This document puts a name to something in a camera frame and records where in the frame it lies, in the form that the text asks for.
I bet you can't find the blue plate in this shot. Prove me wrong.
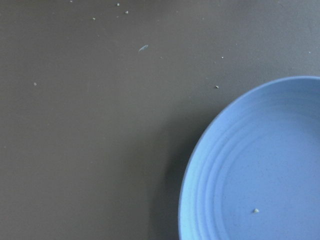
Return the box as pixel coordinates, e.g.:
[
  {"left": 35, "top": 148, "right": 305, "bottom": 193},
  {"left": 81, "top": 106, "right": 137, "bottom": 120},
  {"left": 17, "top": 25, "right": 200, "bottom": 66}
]
[{"left": 178, "top": 76, "right": 320, "bottom": 240}]

